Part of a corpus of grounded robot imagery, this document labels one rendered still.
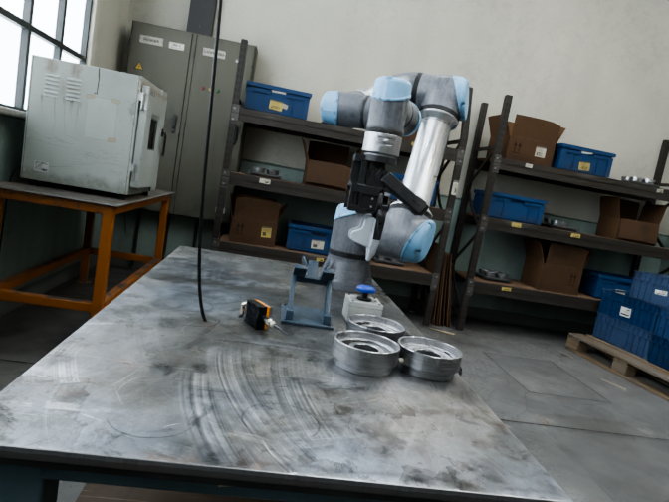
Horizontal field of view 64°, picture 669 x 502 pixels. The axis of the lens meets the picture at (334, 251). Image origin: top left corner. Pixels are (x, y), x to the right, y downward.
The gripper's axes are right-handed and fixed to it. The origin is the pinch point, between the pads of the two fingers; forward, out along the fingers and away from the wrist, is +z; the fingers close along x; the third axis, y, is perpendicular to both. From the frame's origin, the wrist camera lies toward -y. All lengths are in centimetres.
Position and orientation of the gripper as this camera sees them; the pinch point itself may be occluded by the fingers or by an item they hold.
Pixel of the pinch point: (371, 255)
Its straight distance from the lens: 110.3
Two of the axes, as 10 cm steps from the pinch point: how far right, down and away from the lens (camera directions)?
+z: -1.7, 9.8, 1.3
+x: 0.9, 1.5, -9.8
